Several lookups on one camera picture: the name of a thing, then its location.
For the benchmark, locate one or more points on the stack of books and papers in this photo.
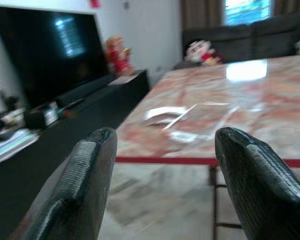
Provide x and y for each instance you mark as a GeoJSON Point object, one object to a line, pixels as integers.
{"type": "Point", "coordinates": [10, 146]}

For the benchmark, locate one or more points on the black soundbar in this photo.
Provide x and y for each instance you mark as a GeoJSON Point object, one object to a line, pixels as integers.
{"type": "Point", "coordinates": [85, 91]}

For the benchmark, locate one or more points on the red gold figurine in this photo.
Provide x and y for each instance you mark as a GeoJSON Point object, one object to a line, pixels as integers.
{"type": "Point", "coordinates": [118, 55]}

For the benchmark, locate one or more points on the clear plastic packaging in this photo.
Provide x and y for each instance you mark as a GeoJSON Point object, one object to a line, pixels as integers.
{"type": "Point", "coordinates": [205, 120]}

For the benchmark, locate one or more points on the bright window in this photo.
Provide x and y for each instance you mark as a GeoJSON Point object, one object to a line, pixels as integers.
{"type": "Point", "coordinates": [248, 10]}

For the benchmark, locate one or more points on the large black television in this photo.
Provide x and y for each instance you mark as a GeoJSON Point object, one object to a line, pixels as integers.
{"type": "Point", "coordinates": [45, 55]}

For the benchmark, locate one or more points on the brown curtain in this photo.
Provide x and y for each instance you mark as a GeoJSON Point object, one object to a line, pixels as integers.
{"type": "Point", "coordinates": [201, 12]}

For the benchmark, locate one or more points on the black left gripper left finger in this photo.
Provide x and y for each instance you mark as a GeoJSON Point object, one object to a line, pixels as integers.
{"type": "Point", "coordinates": [75, 190]}

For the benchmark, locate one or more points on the cartoon boy plush toy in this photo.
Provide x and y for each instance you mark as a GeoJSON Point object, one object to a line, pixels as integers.
{"type": "Point", "coordinates": [202, 51]}

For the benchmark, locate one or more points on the dark grey sofa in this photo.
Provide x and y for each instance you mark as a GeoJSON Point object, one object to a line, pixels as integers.
{"type": "Point", "coordinates": [252, 42]}

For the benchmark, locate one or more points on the marble-top folding table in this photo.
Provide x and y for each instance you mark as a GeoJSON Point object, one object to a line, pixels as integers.
{"type": "Point", "coordinates": [265, 100]}

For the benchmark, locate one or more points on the long black tv console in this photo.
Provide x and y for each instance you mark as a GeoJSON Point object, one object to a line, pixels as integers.
{"type": "Point", "coordinates": [90, 117]}

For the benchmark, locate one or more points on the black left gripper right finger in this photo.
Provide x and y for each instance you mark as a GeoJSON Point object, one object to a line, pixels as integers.
{"type": "Point", "coordinates": [260, 190]}

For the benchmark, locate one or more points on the small black box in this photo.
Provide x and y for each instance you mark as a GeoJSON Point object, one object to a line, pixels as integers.
{"type": "Point", "coordinates": [38, 116]}

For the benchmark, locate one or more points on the red wall decoration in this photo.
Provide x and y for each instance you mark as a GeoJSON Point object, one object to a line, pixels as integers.
{"type": "Point", "coordinates": [95, 3]}

